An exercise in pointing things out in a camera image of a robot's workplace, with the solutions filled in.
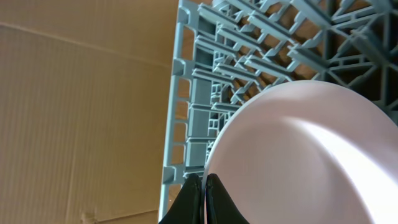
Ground brown cardboard sheet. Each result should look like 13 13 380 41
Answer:
1 0 178 223

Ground white pink bowl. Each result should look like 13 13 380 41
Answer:
205 81 397 223

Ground grey plastic dishwasher rack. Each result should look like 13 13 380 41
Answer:
159 0 397 217

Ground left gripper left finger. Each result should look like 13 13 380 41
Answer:
159 174 201 224

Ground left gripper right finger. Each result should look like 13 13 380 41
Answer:
205 174 249 224

